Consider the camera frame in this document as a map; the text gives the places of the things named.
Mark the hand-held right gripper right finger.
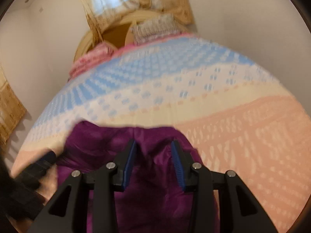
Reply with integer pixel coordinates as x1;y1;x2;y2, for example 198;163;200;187
170;139;278;233

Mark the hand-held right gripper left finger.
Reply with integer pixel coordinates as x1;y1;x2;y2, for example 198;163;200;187
27;139;138;233

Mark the purple hooded puffer jacket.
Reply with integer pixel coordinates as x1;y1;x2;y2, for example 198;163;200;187
56;121;217;233

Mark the person's left forearm black sleeve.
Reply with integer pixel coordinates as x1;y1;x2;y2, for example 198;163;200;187
0;161;45;222

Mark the person's left hand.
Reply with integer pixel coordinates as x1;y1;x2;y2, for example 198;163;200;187
36;169;59;205

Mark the beige window curtain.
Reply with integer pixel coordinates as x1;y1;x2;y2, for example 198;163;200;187
0;65;28;146
69;0;195;34

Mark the bed with patterned bedspread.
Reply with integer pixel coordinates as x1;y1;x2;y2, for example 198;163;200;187
11;34;308;233

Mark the pink pillow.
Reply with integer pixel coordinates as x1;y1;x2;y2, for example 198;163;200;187
69;42;125;78

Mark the arched wooden headboard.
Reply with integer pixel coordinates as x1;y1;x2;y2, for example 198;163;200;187
73;12;170;62

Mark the grey patterned pillow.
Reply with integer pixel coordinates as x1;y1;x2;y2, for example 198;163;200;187
128;14;189;46

